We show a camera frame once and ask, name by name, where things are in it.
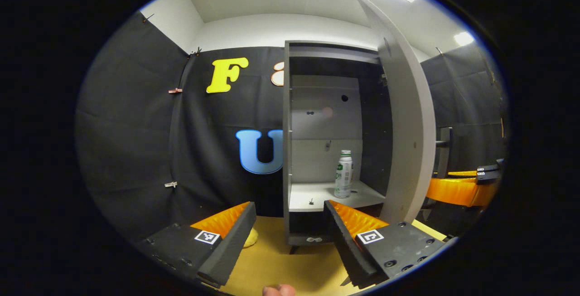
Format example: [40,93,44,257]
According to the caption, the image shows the white bottle with green cap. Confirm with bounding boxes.
[334,150,353,199]

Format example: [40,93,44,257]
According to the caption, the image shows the black backdrop cloth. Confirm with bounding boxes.
[75,10,508,242]

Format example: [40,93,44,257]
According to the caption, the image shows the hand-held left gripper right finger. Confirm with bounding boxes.
[323,200,449,290]

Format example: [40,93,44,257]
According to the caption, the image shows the dark grey cabinet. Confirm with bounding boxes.
[282,40,394,255]

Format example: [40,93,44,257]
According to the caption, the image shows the beige cabinet door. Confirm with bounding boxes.
[354,0,437,225]

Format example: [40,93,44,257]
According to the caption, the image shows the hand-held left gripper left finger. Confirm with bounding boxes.
[136,202,257,287]

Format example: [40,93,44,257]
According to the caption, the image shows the black door handle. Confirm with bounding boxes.
[435,127,454,179]

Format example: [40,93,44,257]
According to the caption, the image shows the white cabinet shelf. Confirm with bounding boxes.
[289,179,386,213]

